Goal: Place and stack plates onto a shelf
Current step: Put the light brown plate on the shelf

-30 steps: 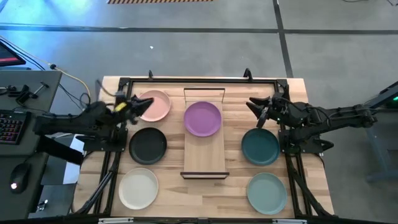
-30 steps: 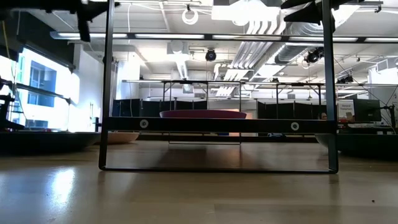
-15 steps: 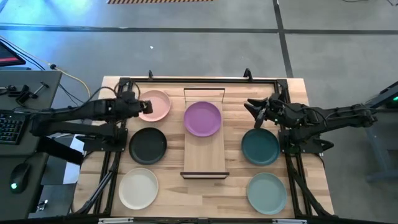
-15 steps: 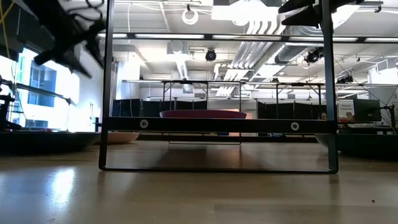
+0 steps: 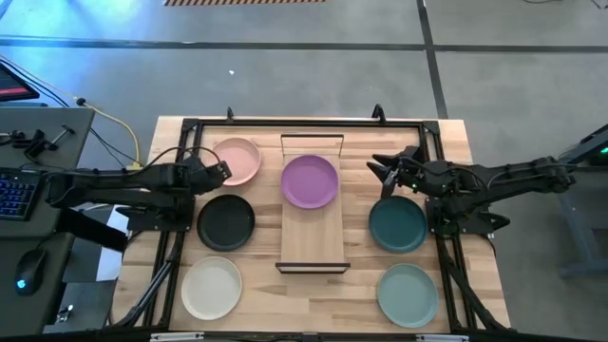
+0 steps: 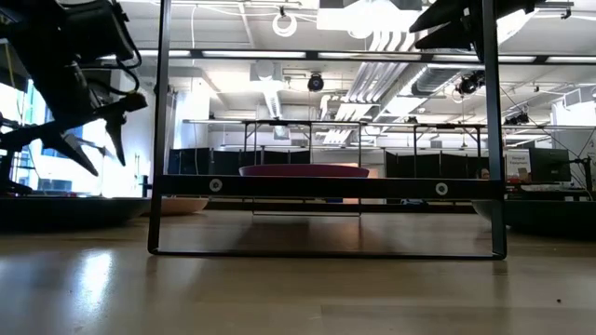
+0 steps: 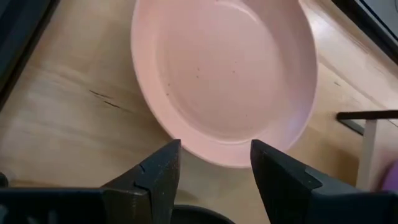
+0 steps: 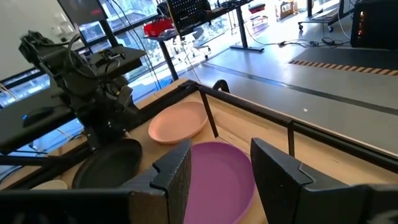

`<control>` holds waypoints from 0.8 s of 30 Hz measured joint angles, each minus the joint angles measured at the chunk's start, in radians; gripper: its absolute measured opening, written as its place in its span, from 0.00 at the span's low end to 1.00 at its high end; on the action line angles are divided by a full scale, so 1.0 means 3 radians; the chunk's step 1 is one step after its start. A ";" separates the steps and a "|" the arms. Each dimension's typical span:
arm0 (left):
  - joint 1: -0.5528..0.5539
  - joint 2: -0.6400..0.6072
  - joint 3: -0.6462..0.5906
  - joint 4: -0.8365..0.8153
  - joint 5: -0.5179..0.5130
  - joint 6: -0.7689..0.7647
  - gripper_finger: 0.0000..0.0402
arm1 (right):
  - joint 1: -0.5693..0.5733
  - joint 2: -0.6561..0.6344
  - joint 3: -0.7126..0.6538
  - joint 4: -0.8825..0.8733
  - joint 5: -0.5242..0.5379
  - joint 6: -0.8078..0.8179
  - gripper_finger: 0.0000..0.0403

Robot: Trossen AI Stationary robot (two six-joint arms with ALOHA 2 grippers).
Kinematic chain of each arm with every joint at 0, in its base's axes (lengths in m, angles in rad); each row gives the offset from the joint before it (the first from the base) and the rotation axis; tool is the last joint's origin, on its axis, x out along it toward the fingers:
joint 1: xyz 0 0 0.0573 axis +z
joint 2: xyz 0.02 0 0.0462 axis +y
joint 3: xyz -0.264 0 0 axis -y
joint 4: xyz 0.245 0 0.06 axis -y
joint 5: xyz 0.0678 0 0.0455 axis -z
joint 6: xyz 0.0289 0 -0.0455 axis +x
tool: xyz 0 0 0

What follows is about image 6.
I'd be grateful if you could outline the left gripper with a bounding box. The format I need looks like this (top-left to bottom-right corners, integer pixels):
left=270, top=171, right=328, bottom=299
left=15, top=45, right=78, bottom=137
left=0, top=60, right=149, bottom=178

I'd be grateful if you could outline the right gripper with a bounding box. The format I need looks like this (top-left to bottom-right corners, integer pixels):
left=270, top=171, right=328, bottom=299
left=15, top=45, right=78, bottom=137
left=409, top=0, right=536, bottom=61

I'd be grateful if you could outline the beige bowl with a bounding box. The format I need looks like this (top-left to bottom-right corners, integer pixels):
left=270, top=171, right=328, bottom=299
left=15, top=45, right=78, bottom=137
left=160, top=197, right=210, bottom=217

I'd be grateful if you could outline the maroon plate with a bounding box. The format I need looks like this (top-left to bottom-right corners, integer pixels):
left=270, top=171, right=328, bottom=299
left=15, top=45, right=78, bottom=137
left=238, top=163, right=371, bottom=179

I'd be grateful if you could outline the black ceiling spotlight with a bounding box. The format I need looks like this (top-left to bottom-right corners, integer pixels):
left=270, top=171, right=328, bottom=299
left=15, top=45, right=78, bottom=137
left=455, top=72, right=485, bottom=97

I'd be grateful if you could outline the black equipment stand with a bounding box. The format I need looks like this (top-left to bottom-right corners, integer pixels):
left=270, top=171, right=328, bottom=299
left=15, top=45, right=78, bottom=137
left=0, top=115, right=34, bottom=195

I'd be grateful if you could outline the white printed sign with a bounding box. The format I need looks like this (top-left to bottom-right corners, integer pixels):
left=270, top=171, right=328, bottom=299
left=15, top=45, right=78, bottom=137
left=504, top=149, right=533, bottom=183

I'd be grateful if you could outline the black computer monitor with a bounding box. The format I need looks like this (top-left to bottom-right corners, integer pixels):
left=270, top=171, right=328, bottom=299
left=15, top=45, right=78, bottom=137
left=529, top=147, right=573, bottom=183

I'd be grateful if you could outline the grey ribbed air duct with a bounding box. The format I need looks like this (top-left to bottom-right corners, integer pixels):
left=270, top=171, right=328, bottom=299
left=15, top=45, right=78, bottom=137
left=412, top=67, right=460, bottom=94

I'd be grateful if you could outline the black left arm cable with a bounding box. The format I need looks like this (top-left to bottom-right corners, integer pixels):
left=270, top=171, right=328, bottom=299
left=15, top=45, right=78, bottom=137
left=78, top=0, right=143, bottom=97

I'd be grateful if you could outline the black ceiling dome camera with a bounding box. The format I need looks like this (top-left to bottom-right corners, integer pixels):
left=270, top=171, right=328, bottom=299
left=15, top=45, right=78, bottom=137
left=306, top=73, right=326, bottom=93

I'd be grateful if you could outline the white coiled cable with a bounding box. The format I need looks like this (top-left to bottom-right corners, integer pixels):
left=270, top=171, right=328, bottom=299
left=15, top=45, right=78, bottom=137
left=272, top=12, right=298, bottom=38

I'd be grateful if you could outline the black metal shelf frame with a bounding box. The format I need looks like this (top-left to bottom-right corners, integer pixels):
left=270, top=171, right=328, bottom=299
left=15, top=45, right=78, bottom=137
left=147, top=0, right=508, bottom=261

